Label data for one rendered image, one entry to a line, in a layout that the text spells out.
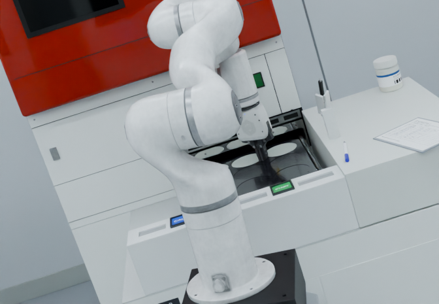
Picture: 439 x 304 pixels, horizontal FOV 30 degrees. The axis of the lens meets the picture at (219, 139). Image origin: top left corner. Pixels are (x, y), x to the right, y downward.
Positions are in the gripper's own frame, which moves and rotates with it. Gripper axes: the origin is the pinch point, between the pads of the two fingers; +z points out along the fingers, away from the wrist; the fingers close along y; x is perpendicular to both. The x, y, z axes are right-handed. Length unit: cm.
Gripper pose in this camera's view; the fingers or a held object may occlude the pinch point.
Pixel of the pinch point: (261, 152)
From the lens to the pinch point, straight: 243.7
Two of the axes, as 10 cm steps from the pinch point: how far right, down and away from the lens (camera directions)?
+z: 3.0, 9.1, 2.9
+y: 8.2, -0.9, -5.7
